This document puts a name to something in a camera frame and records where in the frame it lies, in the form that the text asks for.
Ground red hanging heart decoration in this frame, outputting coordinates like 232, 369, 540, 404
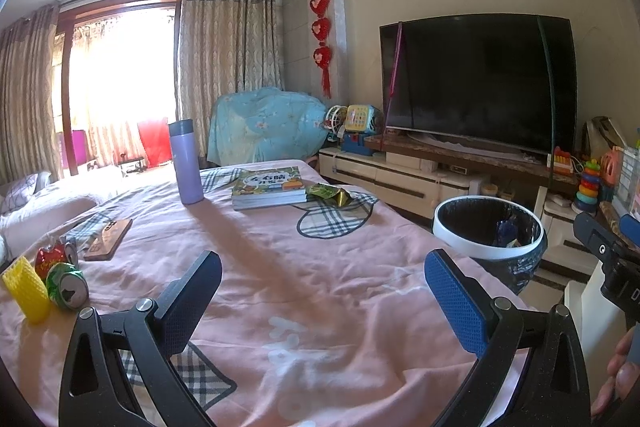
308, 0, 334, 98

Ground beige bag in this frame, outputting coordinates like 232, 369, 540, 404
579, 115, 627, 164

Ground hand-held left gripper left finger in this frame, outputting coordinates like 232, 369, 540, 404
59, 250, 222, 427

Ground white television cabinet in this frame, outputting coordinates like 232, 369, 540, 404
317, 136, 603, 278

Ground blue wrapper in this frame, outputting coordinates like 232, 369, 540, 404
494, 217, 522, 249

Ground black television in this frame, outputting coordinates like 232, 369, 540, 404
378, 14, 577, 156

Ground patterned pillow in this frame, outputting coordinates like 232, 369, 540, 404
0, 171, 54, 216

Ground red can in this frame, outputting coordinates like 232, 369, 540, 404
34, 244, 67, 279

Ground purple thermos bottle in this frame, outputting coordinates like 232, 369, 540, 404
167, 118, 205, 206

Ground pink bed sheet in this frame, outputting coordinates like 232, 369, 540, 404
0, 159, 543, 427

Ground yellow foam net sleeve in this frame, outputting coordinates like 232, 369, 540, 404
2, 255, 52, 324

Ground magenta chair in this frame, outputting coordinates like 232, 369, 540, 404
56, 129, 89, 178

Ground stack of children's books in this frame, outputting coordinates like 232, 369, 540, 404
231, 166, 307, 212

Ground rainbow stacking rings toy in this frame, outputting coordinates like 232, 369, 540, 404
572, 159, 604, 213

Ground dark trash bin white rim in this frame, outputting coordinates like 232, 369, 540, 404
432, 195, 549, 296

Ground crushed green can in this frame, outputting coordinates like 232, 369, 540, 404
45, 264, 90, 311

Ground person's right hand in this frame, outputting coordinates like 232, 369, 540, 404
590, 325, 640, 420

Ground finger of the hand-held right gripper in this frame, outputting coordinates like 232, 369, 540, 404
573, 211, 624, 261
619, 214, 640, 254

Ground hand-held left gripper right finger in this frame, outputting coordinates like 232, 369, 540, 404
424, 249, 592, 427

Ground green snack packet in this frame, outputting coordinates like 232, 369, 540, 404
305, 182, 357, 208

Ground yellow toy phone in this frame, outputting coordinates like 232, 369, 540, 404
326, 103, 387, 156

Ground beige patterned curtain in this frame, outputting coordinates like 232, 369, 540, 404
176, 0, 287, 168
0, 3, 62, 186

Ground pink hula hoop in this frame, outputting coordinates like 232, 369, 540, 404
381, 21, 405, 154

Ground green hula hoop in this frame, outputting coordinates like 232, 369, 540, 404
536, 16, 557, 188

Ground blue cloth covered chair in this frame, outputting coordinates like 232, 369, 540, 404
206, 87, 329, 168

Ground red chair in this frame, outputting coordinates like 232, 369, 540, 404
137, 117, 174, 168

